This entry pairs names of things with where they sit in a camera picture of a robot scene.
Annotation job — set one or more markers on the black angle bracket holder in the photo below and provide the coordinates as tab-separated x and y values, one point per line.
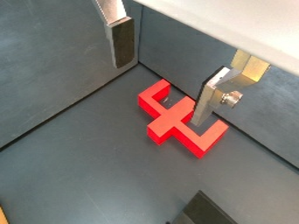
202	211

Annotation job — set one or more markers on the red forked block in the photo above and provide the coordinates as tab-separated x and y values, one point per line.
170	120

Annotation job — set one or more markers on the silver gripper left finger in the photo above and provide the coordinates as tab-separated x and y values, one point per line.
119	29

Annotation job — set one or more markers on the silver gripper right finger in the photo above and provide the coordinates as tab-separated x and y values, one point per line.
220	88

